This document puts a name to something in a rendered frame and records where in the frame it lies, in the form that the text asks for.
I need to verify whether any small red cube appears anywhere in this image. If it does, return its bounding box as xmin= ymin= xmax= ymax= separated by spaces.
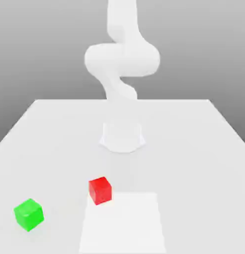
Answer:
xmin=88 ymin=176 xmax=112 ymax=206

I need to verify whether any small green cube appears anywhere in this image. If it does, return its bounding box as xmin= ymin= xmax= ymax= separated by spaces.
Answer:
xmin=13 ymin=198 xmax=45 ymax=232

